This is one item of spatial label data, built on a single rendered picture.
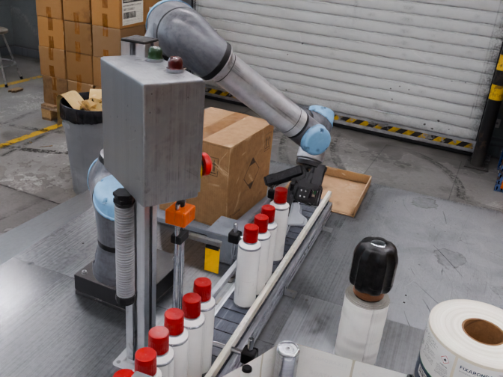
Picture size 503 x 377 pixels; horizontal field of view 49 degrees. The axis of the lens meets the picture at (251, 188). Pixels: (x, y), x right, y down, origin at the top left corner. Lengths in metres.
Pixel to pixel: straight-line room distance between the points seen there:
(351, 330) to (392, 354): 0.19
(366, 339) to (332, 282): 0.45
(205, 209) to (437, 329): 0.82
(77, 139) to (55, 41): 1.63
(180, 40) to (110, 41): 3.50
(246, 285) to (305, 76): 4.38
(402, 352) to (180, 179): 0.67
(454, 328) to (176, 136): 0.65
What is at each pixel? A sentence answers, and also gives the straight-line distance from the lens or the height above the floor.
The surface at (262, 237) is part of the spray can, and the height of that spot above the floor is 1.04.
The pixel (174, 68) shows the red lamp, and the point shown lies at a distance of 0.82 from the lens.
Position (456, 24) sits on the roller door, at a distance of 5.14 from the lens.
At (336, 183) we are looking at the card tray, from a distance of 2.10.
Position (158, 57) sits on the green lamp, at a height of 1.48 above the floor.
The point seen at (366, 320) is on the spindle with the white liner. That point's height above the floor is 1.04.
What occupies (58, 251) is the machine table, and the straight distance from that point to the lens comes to 1.61.
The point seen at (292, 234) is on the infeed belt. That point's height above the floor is 0.88.
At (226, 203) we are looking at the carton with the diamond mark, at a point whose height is 0.94.
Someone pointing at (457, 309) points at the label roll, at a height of 1.02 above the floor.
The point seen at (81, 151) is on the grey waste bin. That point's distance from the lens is 3.60.
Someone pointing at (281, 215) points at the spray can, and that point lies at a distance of 1.40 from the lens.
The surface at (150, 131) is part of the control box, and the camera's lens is 0.78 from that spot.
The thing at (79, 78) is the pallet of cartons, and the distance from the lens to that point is 4.95.
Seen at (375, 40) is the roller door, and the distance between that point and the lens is 5.27.
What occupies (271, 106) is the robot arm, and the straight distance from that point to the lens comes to 1.27.
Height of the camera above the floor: 1.67
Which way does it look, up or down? 25 degrees down
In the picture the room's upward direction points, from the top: 5 degrees clockwise
